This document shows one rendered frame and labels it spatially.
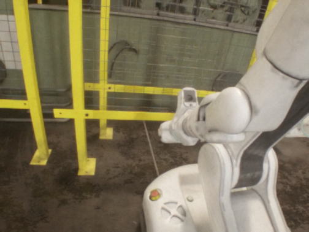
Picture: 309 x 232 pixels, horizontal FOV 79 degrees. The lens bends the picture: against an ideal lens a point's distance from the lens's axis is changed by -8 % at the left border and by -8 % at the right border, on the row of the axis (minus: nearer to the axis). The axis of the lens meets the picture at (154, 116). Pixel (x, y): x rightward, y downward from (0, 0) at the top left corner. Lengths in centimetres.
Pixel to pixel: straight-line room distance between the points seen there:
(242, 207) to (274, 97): 50
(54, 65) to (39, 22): 36
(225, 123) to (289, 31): 13
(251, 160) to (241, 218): 18
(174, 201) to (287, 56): 66
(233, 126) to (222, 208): 41
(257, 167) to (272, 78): 47
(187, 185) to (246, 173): 36
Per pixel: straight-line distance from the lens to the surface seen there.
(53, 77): 195
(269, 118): 30
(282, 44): 24
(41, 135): 140
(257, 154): 67
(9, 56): 201
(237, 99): 27
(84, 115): 114
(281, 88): 26
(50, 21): 184
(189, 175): 93
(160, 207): 78
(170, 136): 53
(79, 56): 103
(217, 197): 65
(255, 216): 74
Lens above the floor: 99
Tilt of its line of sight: 30 degrees down
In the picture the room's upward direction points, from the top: 9 degrees clockwise
